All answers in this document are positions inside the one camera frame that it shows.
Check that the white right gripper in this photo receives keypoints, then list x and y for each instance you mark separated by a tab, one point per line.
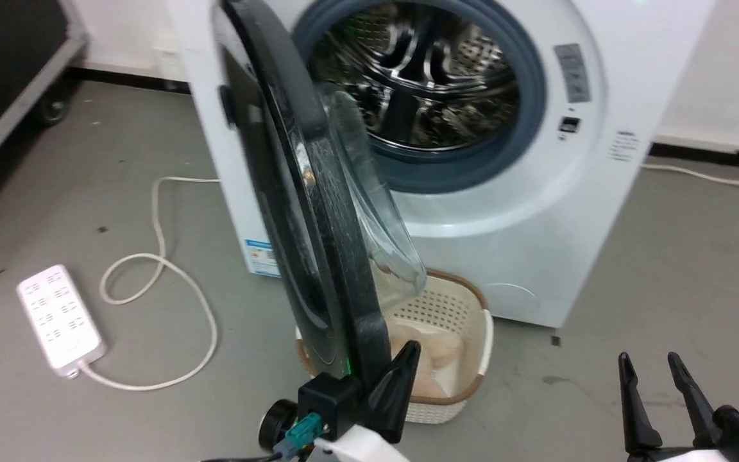
684	455

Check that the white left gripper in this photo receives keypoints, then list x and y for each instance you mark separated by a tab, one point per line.
360	448

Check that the black round washer door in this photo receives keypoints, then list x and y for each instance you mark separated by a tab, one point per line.
337	256

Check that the white front-load washing machine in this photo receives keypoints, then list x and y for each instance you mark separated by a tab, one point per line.
536	244

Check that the grey rubber door gasket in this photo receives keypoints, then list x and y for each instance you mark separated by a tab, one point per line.
523	128

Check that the peach cloth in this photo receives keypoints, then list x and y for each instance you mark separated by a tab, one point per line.
437	356

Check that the white brown-rimmed laundry basket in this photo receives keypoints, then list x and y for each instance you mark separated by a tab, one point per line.
453	308

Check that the blue energy label sticker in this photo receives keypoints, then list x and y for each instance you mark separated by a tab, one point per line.
262	258

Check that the shiny steel washer drum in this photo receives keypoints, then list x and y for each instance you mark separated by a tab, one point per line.
433	83

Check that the white power strip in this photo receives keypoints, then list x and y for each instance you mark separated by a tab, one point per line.
58	317

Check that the black caster wheel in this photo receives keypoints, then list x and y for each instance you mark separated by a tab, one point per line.
53	108

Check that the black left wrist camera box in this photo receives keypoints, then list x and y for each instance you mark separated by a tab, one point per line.
328	404

